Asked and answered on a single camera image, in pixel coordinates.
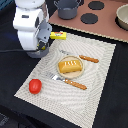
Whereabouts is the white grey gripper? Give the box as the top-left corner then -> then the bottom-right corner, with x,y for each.
13,7 -> 52,50

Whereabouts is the yellow toy butter box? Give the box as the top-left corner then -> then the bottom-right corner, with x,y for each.
50,32 -> 67,40

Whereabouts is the red toy tomato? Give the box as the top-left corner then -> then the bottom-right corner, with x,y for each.
29,79 -> 42,94

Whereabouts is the yellow toy cheese wedge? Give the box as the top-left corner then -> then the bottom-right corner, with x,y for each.
38,45 -> 46,50

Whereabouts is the grey toy frying pan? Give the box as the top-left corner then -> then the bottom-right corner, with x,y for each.
27,51 -> 44,58

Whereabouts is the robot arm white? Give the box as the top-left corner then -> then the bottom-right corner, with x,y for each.
13,0 -> 52,50

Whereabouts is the grey toy cooking pot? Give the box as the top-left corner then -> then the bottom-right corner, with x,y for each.
54,0 -> 81,20

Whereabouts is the toy bread loaf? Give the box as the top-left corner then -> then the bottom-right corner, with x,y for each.
58,60 -> 82,73

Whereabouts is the beige round toy plate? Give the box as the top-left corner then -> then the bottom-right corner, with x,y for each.
57,55 -> 84,79

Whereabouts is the beige woven placemat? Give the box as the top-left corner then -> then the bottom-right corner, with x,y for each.
15,33 -> 116,128

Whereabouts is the pink toy stove board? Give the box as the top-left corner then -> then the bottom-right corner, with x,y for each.
49,0 -> 128,42

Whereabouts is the beige toy sink bowl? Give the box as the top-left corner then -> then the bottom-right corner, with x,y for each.
116,4 -> 128,30

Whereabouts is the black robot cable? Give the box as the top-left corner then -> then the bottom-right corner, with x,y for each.
0,48 -> 24,54

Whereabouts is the toy knife orange handle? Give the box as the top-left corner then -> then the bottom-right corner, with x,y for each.
59,50 -> 99,63

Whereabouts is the toy fork orange handle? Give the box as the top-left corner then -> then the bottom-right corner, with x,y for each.
45,72 -> 87,90

